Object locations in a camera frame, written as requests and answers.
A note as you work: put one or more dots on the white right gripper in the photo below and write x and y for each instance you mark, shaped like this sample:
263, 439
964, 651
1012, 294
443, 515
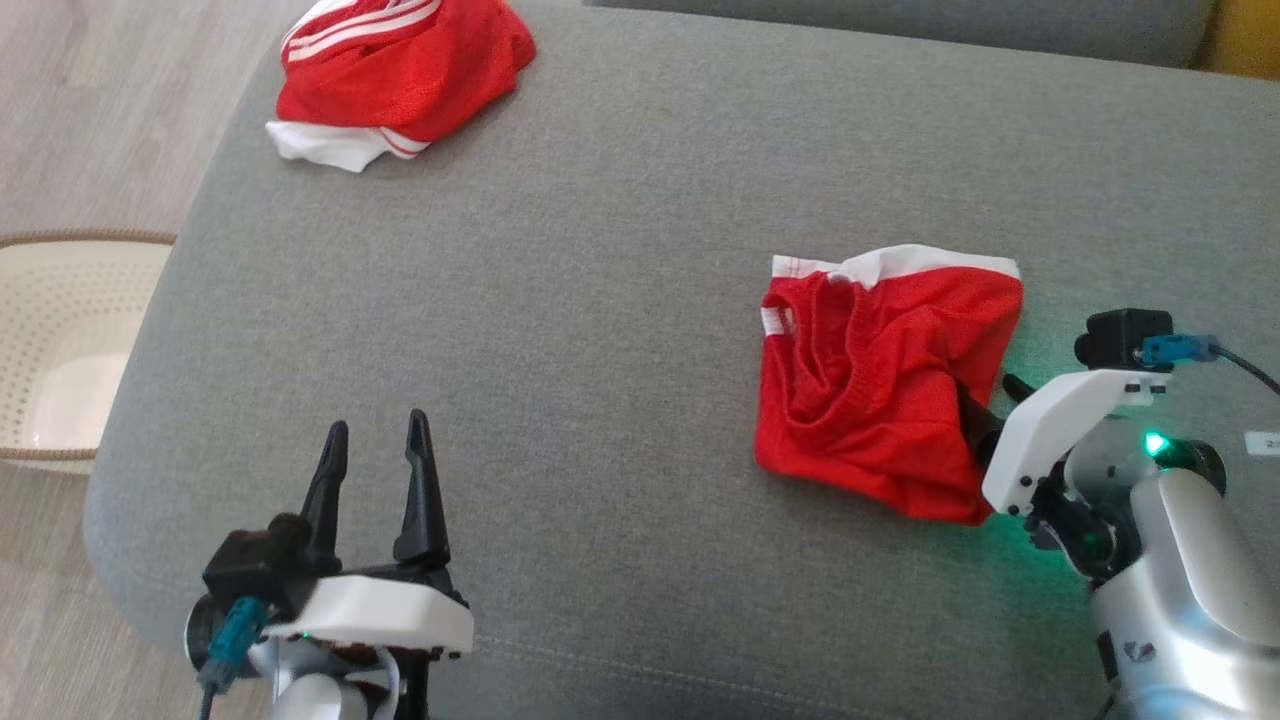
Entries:
1050, 420

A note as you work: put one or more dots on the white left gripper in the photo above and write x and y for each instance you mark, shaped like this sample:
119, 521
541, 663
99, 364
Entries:
390, 610

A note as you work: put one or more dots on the red white-trimmed garment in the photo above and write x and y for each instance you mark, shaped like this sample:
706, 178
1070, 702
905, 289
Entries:
860, 400

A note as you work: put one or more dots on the red number 23 jersey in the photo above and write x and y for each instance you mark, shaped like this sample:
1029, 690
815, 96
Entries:
400, 80

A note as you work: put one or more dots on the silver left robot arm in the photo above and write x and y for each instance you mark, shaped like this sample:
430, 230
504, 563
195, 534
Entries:
320, 700

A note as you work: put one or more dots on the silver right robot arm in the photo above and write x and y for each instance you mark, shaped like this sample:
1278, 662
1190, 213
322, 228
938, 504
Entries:
1180, 560

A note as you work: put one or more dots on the grey sofa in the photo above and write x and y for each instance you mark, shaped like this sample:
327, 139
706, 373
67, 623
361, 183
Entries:
600, 350

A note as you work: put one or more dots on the cream perforated laundry basket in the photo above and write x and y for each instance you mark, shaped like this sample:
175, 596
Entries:
70, 350

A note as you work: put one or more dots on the long grey sofa seat cushion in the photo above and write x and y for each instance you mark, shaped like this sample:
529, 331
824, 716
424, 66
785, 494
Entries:
900, 25

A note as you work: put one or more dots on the yellow sofa backrest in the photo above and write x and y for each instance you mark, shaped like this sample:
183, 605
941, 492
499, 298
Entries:
1250, 35

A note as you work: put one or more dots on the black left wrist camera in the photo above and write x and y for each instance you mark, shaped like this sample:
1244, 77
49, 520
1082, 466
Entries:
260, 565

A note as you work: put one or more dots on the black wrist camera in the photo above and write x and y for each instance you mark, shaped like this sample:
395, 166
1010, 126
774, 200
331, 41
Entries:
260, 565
1125, 340

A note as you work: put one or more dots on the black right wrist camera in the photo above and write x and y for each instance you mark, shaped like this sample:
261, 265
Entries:
1125, 340

